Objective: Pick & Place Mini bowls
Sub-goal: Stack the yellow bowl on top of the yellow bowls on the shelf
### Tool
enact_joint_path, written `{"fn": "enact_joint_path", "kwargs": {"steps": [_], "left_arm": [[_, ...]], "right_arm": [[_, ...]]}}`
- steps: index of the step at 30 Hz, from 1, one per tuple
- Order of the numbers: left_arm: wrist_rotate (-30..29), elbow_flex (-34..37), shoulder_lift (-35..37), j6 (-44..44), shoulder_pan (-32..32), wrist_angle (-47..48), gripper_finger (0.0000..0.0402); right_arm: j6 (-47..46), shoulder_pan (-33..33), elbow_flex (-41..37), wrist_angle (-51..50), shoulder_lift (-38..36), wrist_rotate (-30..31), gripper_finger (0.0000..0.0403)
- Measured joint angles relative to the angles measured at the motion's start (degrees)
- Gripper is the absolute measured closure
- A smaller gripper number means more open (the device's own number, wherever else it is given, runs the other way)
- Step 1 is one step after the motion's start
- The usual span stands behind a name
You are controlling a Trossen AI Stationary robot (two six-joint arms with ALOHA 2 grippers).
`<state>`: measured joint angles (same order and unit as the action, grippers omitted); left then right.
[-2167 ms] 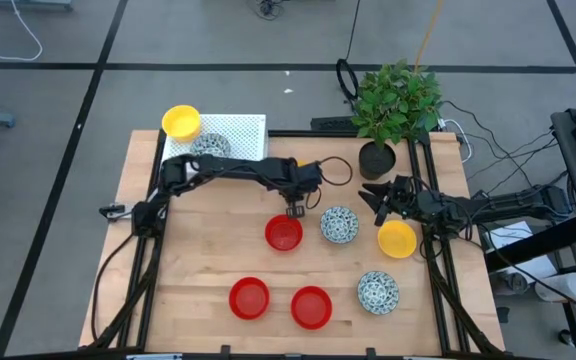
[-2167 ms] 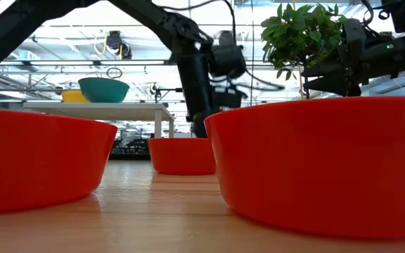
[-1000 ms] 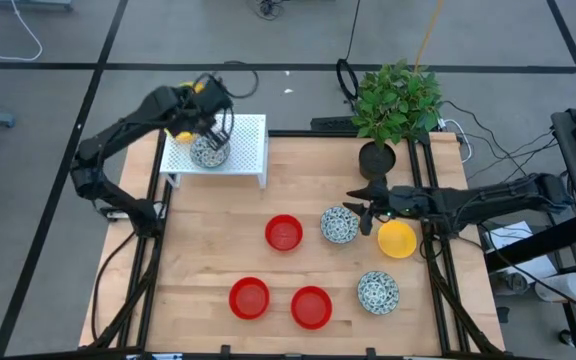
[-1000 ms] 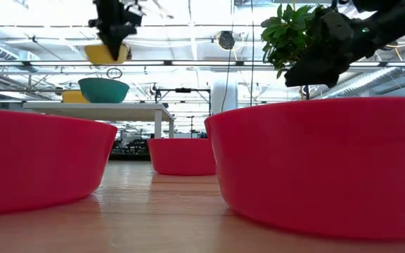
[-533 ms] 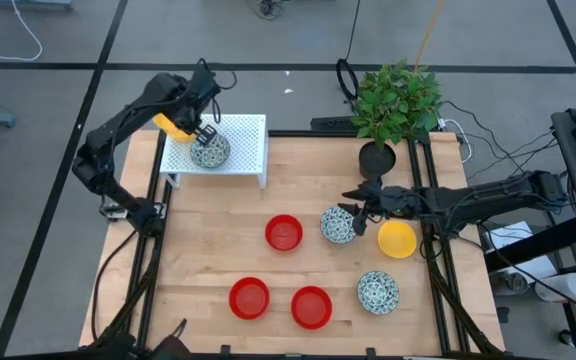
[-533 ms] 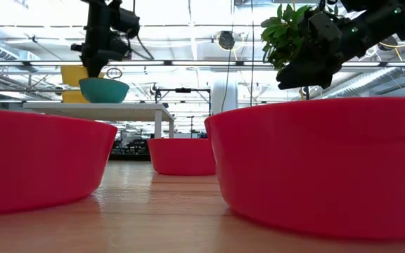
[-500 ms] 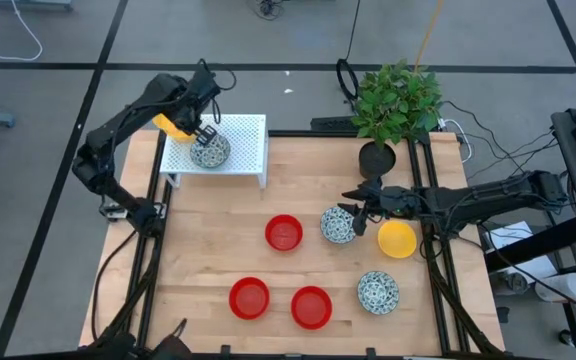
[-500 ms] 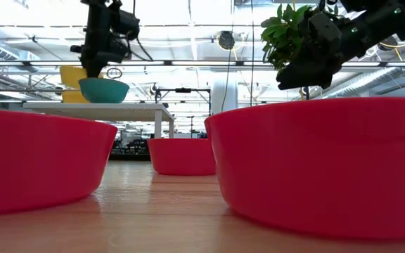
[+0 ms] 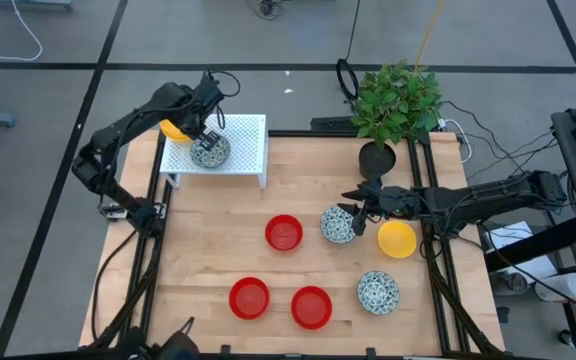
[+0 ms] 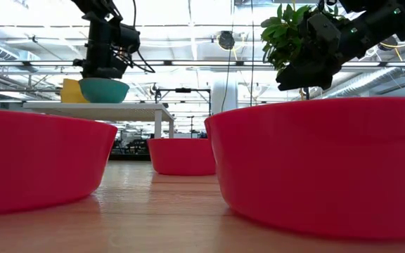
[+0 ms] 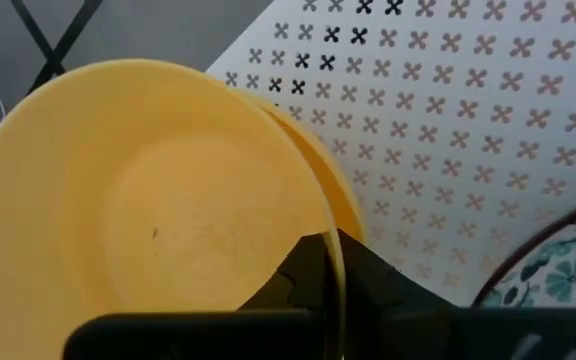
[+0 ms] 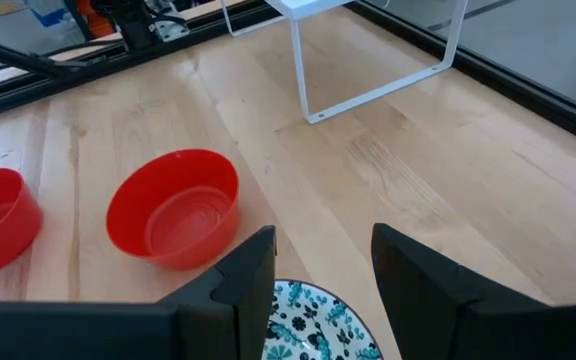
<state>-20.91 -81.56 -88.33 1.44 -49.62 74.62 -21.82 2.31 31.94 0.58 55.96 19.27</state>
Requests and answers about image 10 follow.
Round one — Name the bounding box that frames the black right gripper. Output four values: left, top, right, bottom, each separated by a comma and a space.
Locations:
276, 38, 356, 91

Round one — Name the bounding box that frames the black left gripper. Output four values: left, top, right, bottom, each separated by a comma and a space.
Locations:
72, 13, 129, 80

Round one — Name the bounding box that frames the teal patterned mini bowl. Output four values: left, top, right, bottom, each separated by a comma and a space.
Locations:
78, 77, 131, 104

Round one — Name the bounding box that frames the yellow mini bowl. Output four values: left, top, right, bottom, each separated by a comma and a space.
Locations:
60, 78, 91, 104

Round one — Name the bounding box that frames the red mini bowl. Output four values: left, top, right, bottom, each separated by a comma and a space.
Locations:
0, 108, 119, 216
204, 96, 405, 240
147, 137, 217, 176

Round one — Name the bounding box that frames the green plant in black pot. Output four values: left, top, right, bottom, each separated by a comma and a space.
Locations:
260, 2, 347, 101

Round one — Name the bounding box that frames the white table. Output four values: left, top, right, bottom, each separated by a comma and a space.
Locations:
22, 101, 176, 140

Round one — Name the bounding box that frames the white building column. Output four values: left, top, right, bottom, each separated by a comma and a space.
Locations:
212, 75, 239, 115

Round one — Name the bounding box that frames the black gantry stand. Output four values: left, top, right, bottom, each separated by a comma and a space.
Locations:
154, 86, 212, 116

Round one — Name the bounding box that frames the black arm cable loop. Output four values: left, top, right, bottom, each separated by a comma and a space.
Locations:
110, 0, 156, 74

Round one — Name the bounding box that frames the black hanging cable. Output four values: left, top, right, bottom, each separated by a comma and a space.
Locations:
250, 0, 255, 107
221, 0, 234, 103

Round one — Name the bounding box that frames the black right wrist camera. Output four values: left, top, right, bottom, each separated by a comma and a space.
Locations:
307, 13, 342, 48

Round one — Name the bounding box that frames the black ceiling cable reel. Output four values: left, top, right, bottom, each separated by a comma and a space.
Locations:
217, 30, 236, 51
378, 34, 399, 52

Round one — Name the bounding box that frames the long ceiling light rail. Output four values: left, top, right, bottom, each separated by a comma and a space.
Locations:
0, 60, 405, 68

